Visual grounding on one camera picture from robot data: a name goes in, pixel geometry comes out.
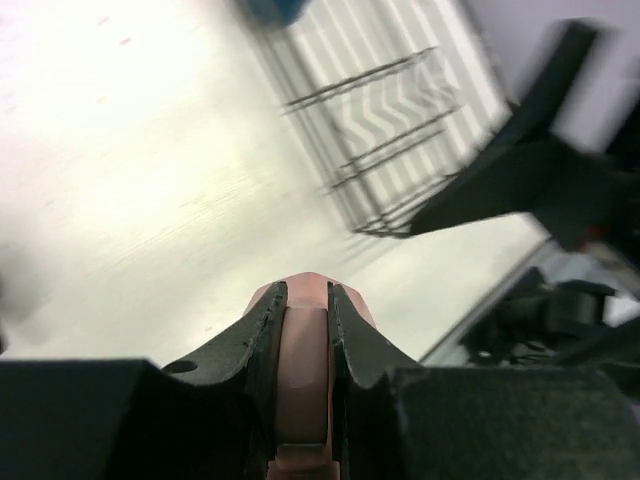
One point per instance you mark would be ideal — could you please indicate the pink cup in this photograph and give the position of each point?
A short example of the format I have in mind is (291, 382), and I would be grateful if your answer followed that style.
(310, 428)

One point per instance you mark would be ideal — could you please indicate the blue mug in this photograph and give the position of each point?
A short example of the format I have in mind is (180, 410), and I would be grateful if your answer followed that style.
(274, 13)

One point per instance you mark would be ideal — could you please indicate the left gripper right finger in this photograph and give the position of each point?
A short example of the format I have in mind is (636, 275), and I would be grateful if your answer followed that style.
(397, 419)

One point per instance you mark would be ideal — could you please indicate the dark wire dish rack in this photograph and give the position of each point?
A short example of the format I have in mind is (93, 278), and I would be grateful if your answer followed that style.
(391, 101)

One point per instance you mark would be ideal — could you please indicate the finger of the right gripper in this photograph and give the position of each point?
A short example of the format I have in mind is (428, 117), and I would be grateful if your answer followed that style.
(575, 195)

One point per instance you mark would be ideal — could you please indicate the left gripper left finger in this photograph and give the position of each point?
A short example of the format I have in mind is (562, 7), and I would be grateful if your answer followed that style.
(208, 415)

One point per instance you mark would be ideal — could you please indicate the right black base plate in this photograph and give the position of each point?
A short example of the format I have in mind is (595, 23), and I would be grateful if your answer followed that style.
(562, 324)

